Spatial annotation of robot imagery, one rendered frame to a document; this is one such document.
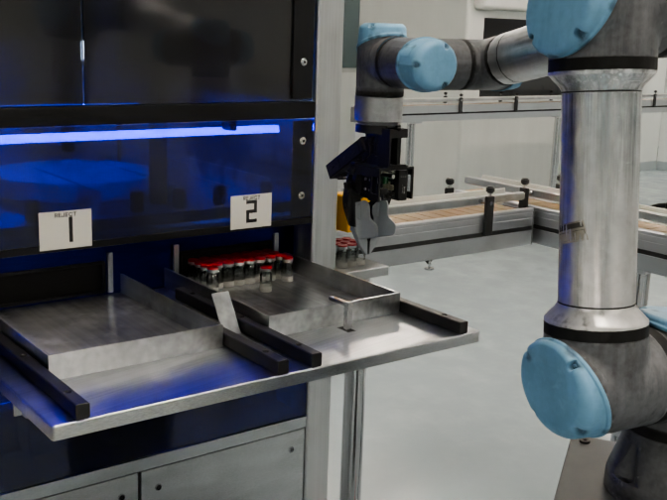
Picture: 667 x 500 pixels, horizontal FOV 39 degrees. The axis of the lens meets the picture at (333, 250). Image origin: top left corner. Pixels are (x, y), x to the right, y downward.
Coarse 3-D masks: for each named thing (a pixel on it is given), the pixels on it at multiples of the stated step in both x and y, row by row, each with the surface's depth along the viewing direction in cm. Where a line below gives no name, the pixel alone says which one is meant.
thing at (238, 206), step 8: (232, 200) 166; (240, 200) 167; (264, 200) 170; (232, 208) 166; (240, 208) 167; (248, 208) 168; (264, 208) 170; (232, 216) 166; (240, 216) 167; (256, 216) 169; (264, 216) 170; (232, 224) 167; (240, 224) 168; (248, 224) 169; (256, 224) 170; (264, 224) 171
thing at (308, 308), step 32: (192, 288) 162; (224, 288) 170; (256, 288) 171; (288, 288) 171; (320, 288) 172; (352, 288) 168; (384, 288) 161; (256, 320) 146; (288, 320) 145; (320, 320) 149; (352, 320) 153
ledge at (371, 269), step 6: (366, 264) 192; (372, 264) 192; (378, 264) 192; (342, 270) 186; (348, 270) 187; (354, 270) 187; (360, 270) 187; (366, 270) 188; (372, 270) 189; (378, 270) 190; (384, 270) 191; (354, 276) 186; (360, 276) 187; (366, 276) 188; (372, 276) 189; (378, 276) 190
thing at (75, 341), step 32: (128, 288) 162; (0, 320) 137; (32, 320) 148; (64, 320) 148; (96, 320) 149; (128, 320) 149; (160, 320) 150; (192, 320) 145; (32, 352) 128; (64, 352) 124; (96, 352) 127; (128, 352) 130; (160, 352) 133; (192, 352) 136
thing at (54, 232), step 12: (48, 216) 146; (60, 216) 147; (72, 216) 148; (84, 216) 150; (48, 228) 146; (60, 228) 148; (72, 228) 149; (84, 228) 150; (48, 240) 147; (60, 240) 148; (84, 240) 150
